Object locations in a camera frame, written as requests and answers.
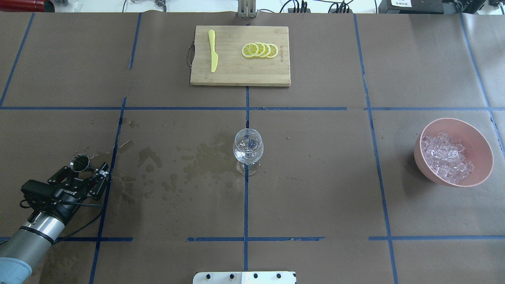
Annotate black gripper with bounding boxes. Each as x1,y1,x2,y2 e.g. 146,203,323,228
39,162,109,223

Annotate steel jigger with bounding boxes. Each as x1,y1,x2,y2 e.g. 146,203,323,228
70,154,109,177

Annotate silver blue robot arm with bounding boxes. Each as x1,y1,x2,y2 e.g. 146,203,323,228
0,157,109,284

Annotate clear wine glass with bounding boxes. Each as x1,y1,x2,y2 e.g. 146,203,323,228
232,128,264,176

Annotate clear ice cubes pile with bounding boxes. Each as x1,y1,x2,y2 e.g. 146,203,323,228
421,132,475,184

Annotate red cylinder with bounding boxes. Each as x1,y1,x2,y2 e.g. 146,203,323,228
0,0,55,13

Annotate bamboo cutting board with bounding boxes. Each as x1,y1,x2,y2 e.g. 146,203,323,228
191,25,291,88

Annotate yellow plastic knife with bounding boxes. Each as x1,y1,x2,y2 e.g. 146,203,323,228
208,30,219,73

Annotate lemon slice nearest knife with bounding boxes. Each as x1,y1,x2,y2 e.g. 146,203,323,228
241,43,260,58

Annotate lemon slice farthest from knife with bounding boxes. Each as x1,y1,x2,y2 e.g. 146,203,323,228
266,43,279,59

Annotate black box on table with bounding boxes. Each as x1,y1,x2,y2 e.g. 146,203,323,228
378,0,444,15

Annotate pink bowl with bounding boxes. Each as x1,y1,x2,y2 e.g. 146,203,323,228
413,118,494,188

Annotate white pole base plate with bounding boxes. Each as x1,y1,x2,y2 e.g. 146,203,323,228
193,271,297,284

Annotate aluminium frame post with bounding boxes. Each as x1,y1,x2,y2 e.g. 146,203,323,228
238,0,257,18

